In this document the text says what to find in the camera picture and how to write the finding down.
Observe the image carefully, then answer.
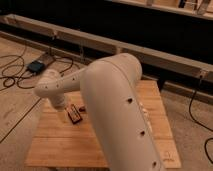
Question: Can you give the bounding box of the black eraser block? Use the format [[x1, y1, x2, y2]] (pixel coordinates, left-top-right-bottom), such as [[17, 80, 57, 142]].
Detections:
[[66, 104, 82, 124]]

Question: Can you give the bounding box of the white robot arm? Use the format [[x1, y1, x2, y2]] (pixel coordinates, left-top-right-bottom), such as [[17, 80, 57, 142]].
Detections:
[[34, 53, 166, 171]]

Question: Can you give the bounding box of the brown food piece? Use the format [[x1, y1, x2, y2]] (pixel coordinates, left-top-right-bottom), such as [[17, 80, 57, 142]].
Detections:
[[79, 106, 86, 111]]

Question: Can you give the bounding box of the wooden table board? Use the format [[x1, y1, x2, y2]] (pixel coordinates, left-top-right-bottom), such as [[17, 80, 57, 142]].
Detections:
[[25, 80, 181, 169]]

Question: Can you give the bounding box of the black floor cable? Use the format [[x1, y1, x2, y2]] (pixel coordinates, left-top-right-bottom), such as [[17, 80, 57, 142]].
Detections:
[[0, 43, 81, 90]]

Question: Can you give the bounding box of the black cable right side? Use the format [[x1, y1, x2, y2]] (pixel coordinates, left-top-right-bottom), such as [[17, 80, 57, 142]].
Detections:
[[188, 75, 213, 165]]

